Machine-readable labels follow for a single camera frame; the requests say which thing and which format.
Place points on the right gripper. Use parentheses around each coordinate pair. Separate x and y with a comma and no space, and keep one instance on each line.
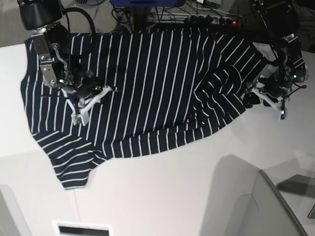
(82,96)

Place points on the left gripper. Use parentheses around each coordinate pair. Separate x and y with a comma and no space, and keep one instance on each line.
(270,92)

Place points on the navy white striped t-shirt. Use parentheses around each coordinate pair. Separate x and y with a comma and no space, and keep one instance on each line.
(173,87)

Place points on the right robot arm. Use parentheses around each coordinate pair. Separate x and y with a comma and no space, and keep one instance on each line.
(60,68)

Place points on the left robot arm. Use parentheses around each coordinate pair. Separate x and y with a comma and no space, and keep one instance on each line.
(281,22)

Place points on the black table leg column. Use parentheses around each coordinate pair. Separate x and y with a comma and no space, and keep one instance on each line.
(139,16)

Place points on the white power strip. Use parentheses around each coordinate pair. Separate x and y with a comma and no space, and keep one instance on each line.
(181,18)

